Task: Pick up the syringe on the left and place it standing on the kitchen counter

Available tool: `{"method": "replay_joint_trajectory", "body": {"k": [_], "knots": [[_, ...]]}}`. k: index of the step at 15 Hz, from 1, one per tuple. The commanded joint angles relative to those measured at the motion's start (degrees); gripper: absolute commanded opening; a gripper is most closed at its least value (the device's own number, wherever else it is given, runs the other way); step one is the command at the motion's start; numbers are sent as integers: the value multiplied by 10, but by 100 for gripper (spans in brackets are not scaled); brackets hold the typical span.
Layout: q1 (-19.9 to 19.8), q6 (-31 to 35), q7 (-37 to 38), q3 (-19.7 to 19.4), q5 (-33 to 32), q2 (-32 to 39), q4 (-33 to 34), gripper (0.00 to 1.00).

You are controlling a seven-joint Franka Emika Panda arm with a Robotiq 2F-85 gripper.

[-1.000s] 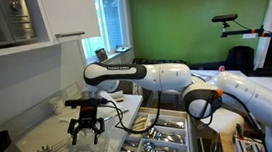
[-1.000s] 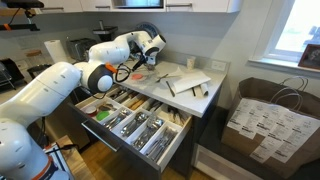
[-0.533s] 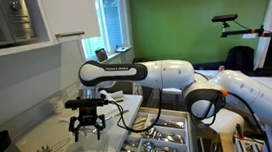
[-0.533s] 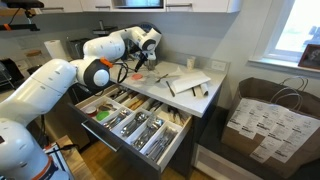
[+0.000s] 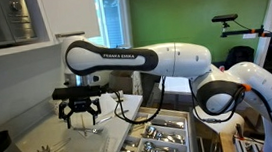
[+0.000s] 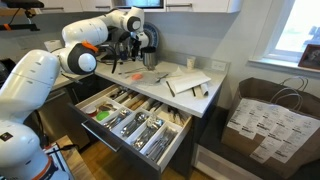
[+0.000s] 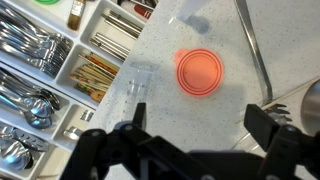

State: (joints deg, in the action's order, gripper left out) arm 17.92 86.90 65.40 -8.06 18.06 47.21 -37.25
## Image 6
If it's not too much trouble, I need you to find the black camera on mount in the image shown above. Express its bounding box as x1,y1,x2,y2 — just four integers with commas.
0,0,45,33

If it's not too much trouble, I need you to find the dark picture frame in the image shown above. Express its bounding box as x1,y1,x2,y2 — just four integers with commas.
297,43,320,71

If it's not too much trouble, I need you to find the green round silicone lid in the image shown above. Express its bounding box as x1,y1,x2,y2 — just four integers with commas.
95,110,111,122

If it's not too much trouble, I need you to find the white paper receipt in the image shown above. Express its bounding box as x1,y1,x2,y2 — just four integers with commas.
226,97,260,141
258,103,295,135
249,133,302,165

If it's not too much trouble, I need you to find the orange round lid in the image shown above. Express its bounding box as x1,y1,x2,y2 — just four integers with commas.
130,72,145,81

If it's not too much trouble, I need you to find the white wall power outlet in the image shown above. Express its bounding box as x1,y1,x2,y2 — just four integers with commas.
211,59,228,72

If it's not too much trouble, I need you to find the white upper kitchen cabinet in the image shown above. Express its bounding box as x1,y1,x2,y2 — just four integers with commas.
39,0,245,15

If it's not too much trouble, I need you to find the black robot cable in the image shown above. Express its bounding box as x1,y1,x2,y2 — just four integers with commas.
110,31,132,75

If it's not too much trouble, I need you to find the white framed window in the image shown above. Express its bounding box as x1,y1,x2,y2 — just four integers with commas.
247,0,320,80

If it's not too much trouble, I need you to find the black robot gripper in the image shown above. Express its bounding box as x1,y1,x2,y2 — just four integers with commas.
127,32,143,63

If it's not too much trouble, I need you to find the white striped robot base board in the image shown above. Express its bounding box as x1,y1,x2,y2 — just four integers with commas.
42,142,77,180

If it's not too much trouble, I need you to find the red fluted cupcake liner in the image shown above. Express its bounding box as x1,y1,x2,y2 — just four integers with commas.
83,105,99,118

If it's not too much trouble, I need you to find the rolled white paper tube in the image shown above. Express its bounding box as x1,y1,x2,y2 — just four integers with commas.
198,82,210,98

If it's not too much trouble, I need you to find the steel teaspoon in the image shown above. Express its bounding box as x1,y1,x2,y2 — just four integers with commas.
120,112,148,138

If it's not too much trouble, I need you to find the wooden handled pastry brush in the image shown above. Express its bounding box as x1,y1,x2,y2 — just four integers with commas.
99,103,118,112

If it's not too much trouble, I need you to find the white lower drawer front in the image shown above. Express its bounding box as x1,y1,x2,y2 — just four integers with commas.
192,143,265,180

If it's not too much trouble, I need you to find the stainless steel dishwasher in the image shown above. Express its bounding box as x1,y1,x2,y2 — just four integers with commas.
31,87,91,150

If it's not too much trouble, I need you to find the steel cup with black rim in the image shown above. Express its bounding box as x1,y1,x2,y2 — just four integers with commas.
140,45,158,71

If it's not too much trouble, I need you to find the white cutlery organizer tray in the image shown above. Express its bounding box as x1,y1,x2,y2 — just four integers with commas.
75,86,188,172

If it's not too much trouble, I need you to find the clear plastic bag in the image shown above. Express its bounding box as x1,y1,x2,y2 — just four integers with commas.
131,71,168,87

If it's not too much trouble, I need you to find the large steel tablespoon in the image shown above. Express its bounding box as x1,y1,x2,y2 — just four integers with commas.
133,117,165,151

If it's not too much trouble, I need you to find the wooden drawer with dark front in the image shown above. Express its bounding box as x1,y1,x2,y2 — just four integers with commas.
67,83,195,180

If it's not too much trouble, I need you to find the brown paper bag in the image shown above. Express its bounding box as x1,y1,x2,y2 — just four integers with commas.
221,76,320,180

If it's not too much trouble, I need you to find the black and steel corkscrew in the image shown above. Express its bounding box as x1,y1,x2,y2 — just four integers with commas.
109,87,130,101

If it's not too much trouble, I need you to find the orange printed wooden chopstick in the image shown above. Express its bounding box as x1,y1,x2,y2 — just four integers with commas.
127,95,148,112

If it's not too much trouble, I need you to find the small blue bottle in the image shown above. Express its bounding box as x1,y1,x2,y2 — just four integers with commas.
119,42,129,62

